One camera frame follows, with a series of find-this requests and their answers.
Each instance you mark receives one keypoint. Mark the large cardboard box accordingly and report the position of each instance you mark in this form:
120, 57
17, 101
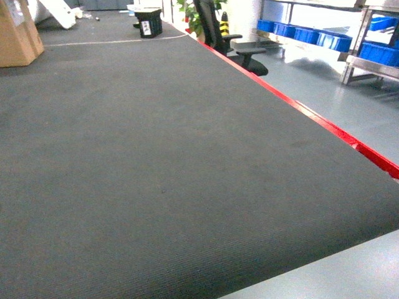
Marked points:
20, 41

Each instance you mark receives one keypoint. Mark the stainless steel flow rack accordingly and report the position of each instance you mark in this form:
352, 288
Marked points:
356, 68

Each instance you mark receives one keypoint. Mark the green potted plant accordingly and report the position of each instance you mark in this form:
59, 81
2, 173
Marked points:
192, 17

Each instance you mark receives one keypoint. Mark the white foam board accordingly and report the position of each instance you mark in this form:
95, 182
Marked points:
59, 10

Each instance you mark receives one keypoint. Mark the black bin with label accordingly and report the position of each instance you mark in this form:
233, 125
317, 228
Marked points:
150, 23

